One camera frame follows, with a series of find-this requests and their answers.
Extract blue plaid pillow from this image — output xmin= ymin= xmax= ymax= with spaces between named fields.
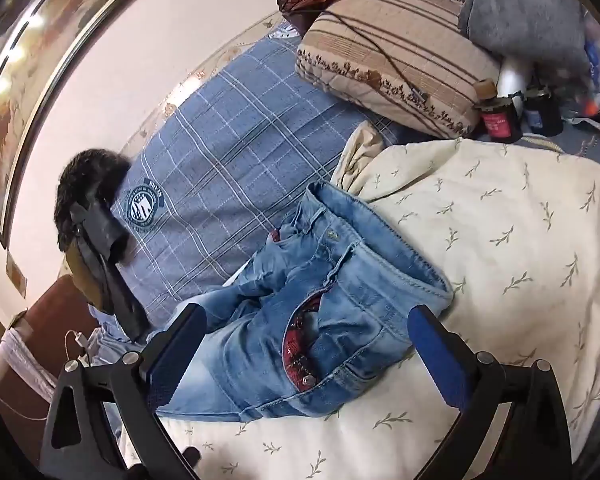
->
xmin=111 ymin=25 xmax=406 ymax=331

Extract white cloth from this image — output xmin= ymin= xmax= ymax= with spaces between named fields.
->
xmin=0 ymin=327 xmax=58 ymax=403

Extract white bottle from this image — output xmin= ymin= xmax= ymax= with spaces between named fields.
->
xmin=495 ymin=55 xmax=533 ymax=116

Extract black fur-trimmed jacket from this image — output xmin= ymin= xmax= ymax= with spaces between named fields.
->
xmin=54 ymin=148 xmax=151 ymax=343

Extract dark jar with red label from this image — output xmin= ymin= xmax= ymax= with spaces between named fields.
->
xmin=475 ymin=80 xmax=523 ymax=143

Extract light blue denim pants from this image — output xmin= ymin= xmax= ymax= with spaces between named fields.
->
xmin=150 ymin=181 xmax=455 ymax=423

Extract black cable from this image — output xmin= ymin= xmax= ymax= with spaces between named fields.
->
xmin=275 ymin=0 xmax=473 ymax=106

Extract cream leaf-print duvet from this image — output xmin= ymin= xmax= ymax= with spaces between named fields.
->
xmin=117 ymin=121 xmax=600 ymax=480

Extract small wall picture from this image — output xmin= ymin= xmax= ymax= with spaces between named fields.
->
xmin=6 ymin=252 xmax=28 ymax=297

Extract beige striped pillow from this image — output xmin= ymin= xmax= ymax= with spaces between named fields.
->
xmin=295 ymin=0 xmax=503 ymax=140

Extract clear plastic bag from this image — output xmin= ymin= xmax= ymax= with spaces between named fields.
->
xmin=580 ymin=10 xmax=600 ymax=121

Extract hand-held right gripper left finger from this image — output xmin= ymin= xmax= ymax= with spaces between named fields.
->
xmin=39 ymin=303 xmax=208 ymax=480

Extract dark blue jar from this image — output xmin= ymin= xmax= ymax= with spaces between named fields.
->
xmin=522 ymin=87 xmax=563 ymax=136

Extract framed painting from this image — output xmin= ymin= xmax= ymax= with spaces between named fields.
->
xmin=0 ymin=0 xmax=161 ymax=250

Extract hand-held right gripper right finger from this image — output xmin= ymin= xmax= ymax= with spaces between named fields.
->
xmin=409 ymin=304 xmax=573 ymax=480

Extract white charger cable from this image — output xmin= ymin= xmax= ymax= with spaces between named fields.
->
xmin=0 ymin=329 xmax=98 ymax=421

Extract brown headboard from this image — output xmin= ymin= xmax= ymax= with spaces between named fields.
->
xmin=0 ymin=275 xmax=101 ymax=453

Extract grey cloth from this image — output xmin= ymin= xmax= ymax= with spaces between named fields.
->
xmin=457 ymin=0 xmax=593 ymax=78

